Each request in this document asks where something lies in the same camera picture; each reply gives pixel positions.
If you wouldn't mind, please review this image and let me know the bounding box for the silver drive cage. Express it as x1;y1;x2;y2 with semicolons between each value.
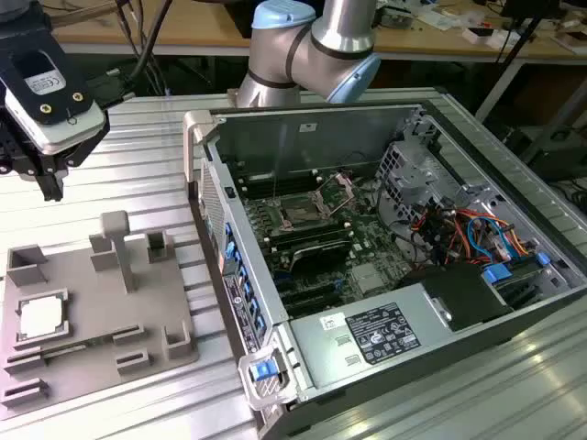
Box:
374;140;460;226

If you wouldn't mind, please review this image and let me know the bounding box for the CPU socket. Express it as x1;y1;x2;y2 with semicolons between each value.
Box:
278;194;325;229

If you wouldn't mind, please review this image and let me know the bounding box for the black expansion card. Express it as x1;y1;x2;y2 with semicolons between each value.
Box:
289;242;353;276

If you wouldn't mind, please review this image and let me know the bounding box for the green RAM stick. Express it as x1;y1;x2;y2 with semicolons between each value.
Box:
39;336;118;359

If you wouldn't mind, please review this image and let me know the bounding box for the white box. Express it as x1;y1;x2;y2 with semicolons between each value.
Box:
462;27;510;50

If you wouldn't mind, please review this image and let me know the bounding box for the black wire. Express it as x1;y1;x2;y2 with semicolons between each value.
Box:
365;177;401;231

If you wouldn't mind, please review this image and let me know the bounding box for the green motherboard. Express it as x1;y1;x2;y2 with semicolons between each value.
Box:
233;169;414;320

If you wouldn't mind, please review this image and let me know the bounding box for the black expansion slot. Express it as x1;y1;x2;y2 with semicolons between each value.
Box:
278;281;341;318

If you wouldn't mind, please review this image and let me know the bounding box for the blue wire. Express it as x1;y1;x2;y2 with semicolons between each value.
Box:
466;214;511;263

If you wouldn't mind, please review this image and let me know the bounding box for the grey parts rack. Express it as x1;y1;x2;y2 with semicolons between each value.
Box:
0;210;201;421

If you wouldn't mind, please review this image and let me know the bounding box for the tan braided cable sleeve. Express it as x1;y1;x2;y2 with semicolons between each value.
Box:
48;0;118;31

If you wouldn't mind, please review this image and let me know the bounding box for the black stand pole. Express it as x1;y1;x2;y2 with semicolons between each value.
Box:
493;0;545;65

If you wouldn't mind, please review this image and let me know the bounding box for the silver power supply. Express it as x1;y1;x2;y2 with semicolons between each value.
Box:
287;280;458;391

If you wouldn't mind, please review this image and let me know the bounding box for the black air shroud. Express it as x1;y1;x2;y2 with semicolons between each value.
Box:
396;264;515;332

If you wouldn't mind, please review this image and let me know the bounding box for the grey case handle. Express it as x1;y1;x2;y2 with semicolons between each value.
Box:
238;346;299;410
183;111;219;184

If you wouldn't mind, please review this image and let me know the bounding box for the wooden desk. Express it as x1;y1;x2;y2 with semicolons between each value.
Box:
50;0;587;63

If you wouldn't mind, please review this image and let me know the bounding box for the black cable connector plug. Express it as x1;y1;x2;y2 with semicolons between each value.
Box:
84;68;137;111

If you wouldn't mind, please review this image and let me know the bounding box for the brown cardboard box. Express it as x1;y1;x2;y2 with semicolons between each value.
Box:
553;29;587;52

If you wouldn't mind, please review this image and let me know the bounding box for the metal socket cover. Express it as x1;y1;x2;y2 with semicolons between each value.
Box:
315;170;358;219

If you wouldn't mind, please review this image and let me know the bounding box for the thick black cable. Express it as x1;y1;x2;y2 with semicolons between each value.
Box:
119;0;175;93

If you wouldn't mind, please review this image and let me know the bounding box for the blue disk carrier tab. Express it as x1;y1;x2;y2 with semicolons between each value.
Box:
481;264;513;288

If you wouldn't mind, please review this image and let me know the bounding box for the silver chipset heat sink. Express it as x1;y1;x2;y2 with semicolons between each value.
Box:
351;265;392;294

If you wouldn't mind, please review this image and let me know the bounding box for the black RAM slot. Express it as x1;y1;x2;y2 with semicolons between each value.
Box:
241;181;318;197
238;171;316;185
269;231;355;251
265;221;352;238

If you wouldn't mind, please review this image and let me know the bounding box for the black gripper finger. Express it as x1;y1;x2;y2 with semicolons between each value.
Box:
36;171;65;203

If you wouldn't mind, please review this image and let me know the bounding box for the open black PC case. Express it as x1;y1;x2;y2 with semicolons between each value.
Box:
183;98;587;437

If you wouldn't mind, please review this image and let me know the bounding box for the silver square CPU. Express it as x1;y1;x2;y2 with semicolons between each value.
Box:
18;300;64;339

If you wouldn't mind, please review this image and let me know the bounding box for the orange wire bundle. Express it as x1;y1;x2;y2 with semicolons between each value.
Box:
451;208;534;259

